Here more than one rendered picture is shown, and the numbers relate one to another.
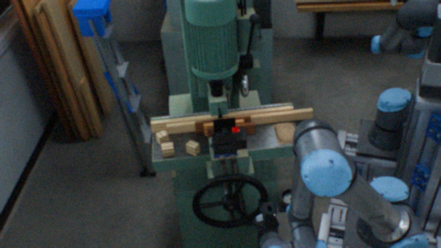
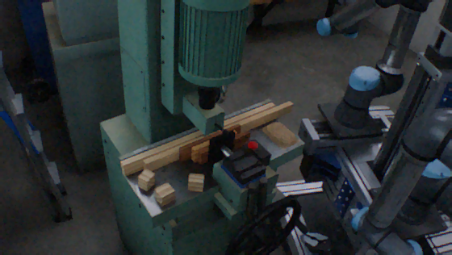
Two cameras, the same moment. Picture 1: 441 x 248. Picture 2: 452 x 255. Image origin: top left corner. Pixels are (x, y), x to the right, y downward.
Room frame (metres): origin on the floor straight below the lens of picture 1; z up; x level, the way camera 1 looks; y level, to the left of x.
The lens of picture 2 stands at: (0.74, 0.51, 1.78)
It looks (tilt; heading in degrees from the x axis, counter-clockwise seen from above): 41 degrees down; 324
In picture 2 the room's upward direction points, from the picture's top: 6 degrees clockwise
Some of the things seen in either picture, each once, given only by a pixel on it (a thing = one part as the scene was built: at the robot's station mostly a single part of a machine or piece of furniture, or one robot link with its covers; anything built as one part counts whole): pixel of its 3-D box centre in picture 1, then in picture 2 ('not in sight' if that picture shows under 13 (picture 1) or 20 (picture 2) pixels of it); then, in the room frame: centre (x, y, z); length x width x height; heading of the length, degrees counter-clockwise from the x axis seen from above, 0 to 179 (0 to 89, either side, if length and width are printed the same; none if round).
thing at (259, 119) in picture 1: (239, 121); (225, 133); (1.52, -0.09, 0.92); 0.61 x 0.02 x 0.04; 93
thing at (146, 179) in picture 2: (162, 137); (146, 180); (1.46, 0.23, 0.92); 0.04 x 0.03 x 0.04; 119
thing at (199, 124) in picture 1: (222, 124); (211, 142); (1.50, -0.02, 0.93); 0.23 x 0.01 x 0.05; 93
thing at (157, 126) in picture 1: (222, 119); (205, 135); (1.54, -0.02, 0.93); 0.60 x 0.02 x 0.05; 93
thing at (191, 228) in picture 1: (222, 193); (182, 219); (1.64, 0.00, 0.36); 0.58 x 0.45 x 0.71; 3
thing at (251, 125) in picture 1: (231, 130); (224, 147); (1.47, -0.05, 0.92); 0.20 x 0.02 x 0.05; 93
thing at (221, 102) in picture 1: (217, 100); (202, 113); (1.54, -0.01, 1.03); 0.14 x 0.07 x 0.09; 3
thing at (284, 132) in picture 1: (285, 130); (280, 132); (1.45, -0.27, 0.91); 0.12 x 0.09 x 0.03; 3
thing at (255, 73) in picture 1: (249, 75); not in sight; (1.71, -0.15, 1.02); 0.09 x 0.07 x 0.12; 93
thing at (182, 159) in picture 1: (226, 149); (226, 171); (1.41, -0.03, 0.87); 0.61 x 0.30 x 0.06; 93
